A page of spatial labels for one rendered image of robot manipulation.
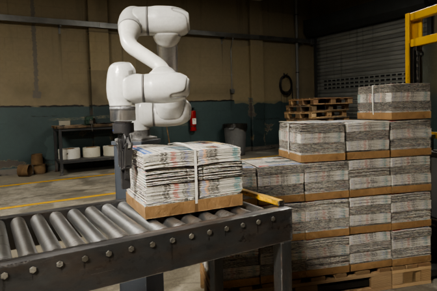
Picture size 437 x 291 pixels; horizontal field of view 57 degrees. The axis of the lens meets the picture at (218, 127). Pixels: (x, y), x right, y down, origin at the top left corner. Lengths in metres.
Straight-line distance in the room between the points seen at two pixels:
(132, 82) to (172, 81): 0.14
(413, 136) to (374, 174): 0.35
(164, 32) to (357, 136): 1.34
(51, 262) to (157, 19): 1.13
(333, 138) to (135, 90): 1.42
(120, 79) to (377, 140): 1.71
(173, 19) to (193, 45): 7.77
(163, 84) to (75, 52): 7.35
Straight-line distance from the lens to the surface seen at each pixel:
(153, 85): 1.40
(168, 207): 1.42
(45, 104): 8.53
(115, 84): 1.42
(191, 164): 1.42
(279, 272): 1.57
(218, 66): 9.91
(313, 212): 2.49
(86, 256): 1.20
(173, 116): 2.26
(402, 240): 2.87
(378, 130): 2.64
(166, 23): 1.88
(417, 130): 2.80
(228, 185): 1.50
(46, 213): 1.67
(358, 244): 2.69
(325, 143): 2.46
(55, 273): 1.20
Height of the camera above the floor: 1.18
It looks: 3 degrees down
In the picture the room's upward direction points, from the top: 2 degrees counter-clockwise
